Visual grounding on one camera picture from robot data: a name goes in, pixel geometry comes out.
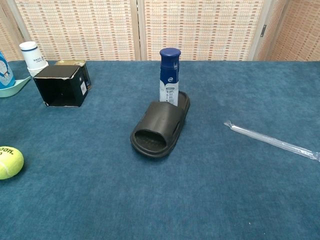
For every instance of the yellow tennis ball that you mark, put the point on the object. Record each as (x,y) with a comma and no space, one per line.
(10,163)

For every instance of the black open cardboard box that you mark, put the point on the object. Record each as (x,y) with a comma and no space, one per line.
(65,86)

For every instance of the black rubber slide sandal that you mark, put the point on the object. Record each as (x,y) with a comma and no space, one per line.
(160,125)

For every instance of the blue and white bottle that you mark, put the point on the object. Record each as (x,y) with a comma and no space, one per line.
(170,75)

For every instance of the blue table cloth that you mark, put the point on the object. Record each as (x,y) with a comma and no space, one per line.
(175,187)

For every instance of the woven bamboo folding screen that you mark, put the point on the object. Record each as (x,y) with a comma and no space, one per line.
(175,27)

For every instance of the plastic wrapped clear straw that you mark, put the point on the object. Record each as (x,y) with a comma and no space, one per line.
(272,140)

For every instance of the stack of white paper cups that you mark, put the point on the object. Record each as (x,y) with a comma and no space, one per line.
(34,60)

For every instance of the light green plastic tray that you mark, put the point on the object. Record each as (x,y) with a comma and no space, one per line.
(12,87)

